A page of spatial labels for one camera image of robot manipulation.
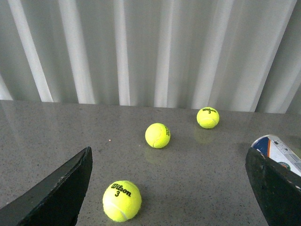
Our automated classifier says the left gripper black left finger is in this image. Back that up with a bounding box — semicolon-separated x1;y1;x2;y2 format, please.
0;147;93;226

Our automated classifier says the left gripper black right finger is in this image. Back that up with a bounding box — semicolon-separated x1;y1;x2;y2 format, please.
246;147;301;226

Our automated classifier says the clear tennis ball can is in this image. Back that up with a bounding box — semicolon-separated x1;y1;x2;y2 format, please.
251;135;301;176

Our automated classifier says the near Wilson 3 tennis ball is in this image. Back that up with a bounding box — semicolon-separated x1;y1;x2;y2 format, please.
103;180;142;222

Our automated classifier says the wilson 3 tennis ball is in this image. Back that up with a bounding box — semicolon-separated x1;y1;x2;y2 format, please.
197;107;220;129
103;180;142;222

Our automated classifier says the far Wilson 3 tennis ball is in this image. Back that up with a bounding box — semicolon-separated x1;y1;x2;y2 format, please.
197;107;220;129

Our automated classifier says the middle yellow tennis ball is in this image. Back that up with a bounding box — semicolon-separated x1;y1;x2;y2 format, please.
145;123;171;149

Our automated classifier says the white pleated curtain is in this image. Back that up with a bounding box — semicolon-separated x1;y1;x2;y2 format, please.
0;0;301;114

